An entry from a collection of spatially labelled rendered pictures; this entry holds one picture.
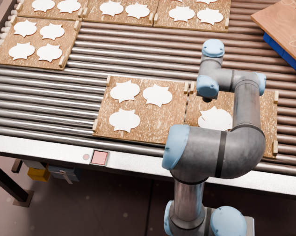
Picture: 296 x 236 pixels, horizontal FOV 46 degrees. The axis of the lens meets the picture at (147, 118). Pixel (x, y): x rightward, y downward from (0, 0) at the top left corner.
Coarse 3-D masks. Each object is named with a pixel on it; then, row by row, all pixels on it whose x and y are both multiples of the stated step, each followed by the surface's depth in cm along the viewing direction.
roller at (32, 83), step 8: (0, 80) 187; (8, 80) 186; (16, 80) 185; (24, 80) 184; (32, 80) 184; (40, 80) 184; (48, 88) 184; (56, 88) 182; (64, 88) 181; (72, 88) 180; (80, 88) 179; (88, 88) 178; (96, 88) 178; (104, 88) 178; (280, 112) 163; (288, 112) 163
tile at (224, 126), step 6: (210, 114) 160; (216, 114) 160; (222, 114) 159; (228, 114) 159; (204, 120) 159; (210, 120) 158; (216, 120) 158; (222, 120) 158; (228, 120) 158; (204, 126) 157; (210, 126) 157; (216, 126) 156; (222, 126) 156; (228, 126) 156
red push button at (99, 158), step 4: (96, 152) 158; (100, 152) 158; (104, 152) 158; (96, 156) 157; (100, 156) 157; (104, 156) 156; (92, 160) 156; (96, 160) 156; (100, 160) 156; (104, 160) 156
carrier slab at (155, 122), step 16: (112, 80) 178; (128, 80) 177; (144, 80) 176; (176, 96) 170; (112, 112) 168; (144, 112) 166; (160, 112) 166; (176, 112) 165; (112, 128) 163; (144, 128) 162; (160, 128) 161; (160, 144) 158
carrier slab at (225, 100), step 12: (192, 96) 169; (228, 96) 167; (264, 96) 166; (192, 108) 165; (204, 108) 165; (216, 108) 164; (228, 108) 164; (264, 108) 162; (276, 108) 162; (192, 120) 162; (264, 120) 159; (276, 120) 158; (264, 132) 156; (276, 132) 155; (264, 156) 150
